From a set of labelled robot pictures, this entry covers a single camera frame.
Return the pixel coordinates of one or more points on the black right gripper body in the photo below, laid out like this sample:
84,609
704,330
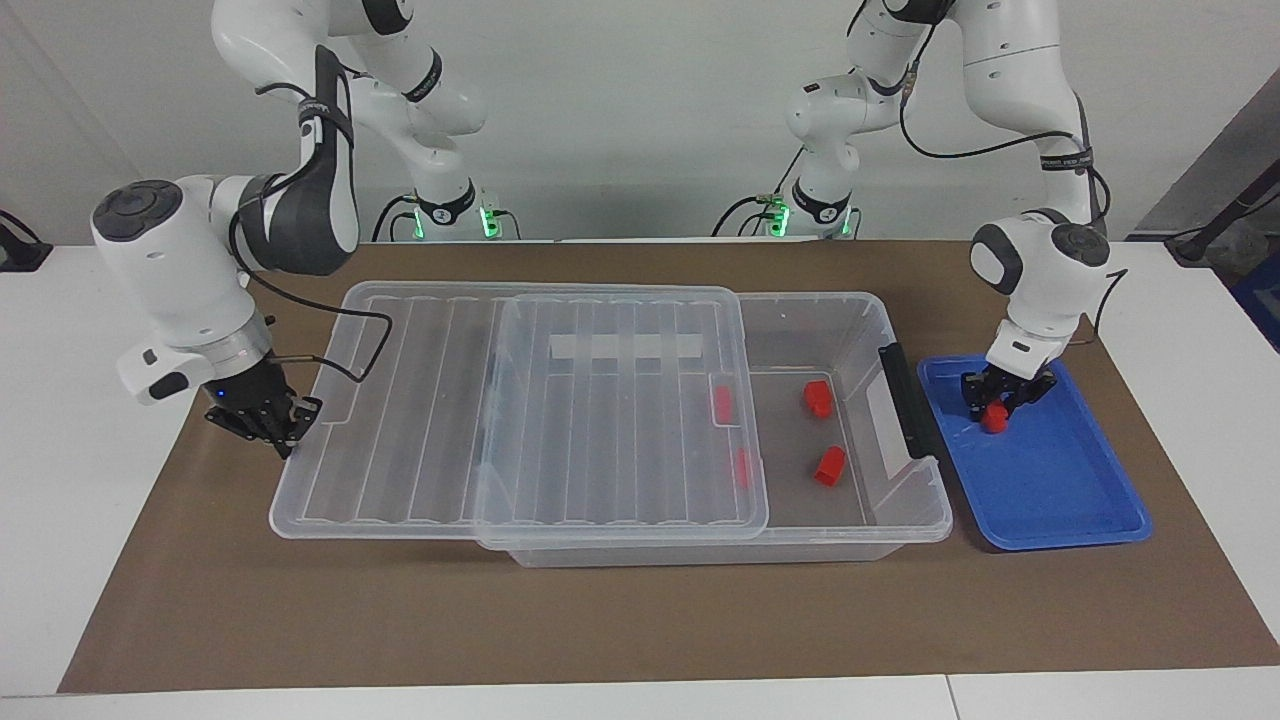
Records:
255,405

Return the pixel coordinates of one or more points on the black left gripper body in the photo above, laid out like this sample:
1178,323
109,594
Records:
1020,388

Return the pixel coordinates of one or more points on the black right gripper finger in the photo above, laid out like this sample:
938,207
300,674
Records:
283,446
309,412

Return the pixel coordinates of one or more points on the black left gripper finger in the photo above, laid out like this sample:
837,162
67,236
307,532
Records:
1016,408
973,403

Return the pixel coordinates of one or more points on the red block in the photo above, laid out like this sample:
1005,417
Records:
818,398
723,405
830,466
744,468
993,421

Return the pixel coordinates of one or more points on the clear ribbed plastic lid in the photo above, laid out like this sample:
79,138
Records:
420,420

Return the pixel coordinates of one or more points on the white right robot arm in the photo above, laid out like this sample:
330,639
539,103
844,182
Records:
170,270

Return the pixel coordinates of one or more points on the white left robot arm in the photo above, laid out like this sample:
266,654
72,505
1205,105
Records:
1040,270

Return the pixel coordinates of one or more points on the blue plastic tray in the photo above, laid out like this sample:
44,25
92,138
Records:
1050,480

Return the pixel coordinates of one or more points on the clear plastic storage box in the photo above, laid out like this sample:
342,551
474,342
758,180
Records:
800,500

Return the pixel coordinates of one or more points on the brown table mat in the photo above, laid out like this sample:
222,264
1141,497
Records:
300,600

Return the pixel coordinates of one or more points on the black stand pole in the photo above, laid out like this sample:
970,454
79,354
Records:
1190,248

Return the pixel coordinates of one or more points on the blue crate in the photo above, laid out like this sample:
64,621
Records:
1265,300

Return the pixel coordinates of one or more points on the black clamp mount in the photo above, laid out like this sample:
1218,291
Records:
25,255

